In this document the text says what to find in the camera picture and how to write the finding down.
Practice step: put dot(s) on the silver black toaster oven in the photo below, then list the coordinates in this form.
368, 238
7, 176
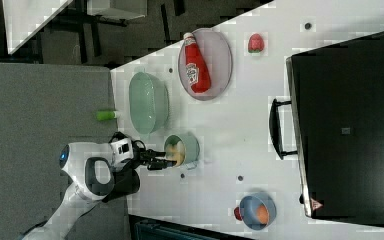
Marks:
337, 103

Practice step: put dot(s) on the red plush ketchup bottle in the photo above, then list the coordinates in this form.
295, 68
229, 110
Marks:
197, 72

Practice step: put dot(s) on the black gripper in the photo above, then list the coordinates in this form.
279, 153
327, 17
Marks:
126, 154

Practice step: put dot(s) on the blue small bowl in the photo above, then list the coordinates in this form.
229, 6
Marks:
248, 206

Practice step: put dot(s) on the green mug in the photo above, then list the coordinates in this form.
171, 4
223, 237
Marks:
192, 149

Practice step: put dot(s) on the pink strawberry toy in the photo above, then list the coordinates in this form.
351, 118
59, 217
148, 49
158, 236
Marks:
255, 43

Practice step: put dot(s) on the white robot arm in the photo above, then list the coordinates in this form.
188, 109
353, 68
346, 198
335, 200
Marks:
98, 173

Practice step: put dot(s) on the orange toy fruit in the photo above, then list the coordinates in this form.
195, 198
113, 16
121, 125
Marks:
262, 214

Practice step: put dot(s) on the grey oval plate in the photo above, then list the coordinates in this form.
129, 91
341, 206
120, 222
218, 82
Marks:
217, 55

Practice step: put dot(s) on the red strawberry toy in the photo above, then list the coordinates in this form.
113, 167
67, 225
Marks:
237, 214

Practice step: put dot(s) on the green perforated colander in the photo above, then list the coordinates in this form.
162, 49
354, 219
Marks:
148, 102

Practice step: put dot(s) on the green toy fruit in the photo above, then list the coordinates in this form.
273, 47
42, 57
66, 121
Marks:
106, 115

